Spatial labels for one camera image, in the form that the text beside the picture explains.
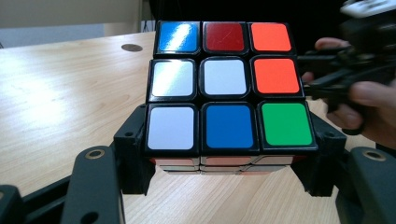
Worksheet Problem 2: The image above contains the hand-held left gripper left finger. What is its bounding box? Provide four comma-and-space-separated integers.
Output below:
113, 104, 156, 196

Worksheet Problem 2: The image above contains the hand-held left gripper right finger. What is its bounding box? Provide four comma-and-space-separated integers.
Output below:
290, 110, 348, 198

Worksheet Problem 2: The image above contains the multicoloured puzzle cube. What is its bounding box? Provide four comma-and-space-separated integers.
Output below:
143, 20, 319, 175

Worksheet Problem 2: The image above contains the dark round table grommet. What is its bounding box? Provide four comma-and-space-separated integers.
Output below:
120, 43, 144, 53

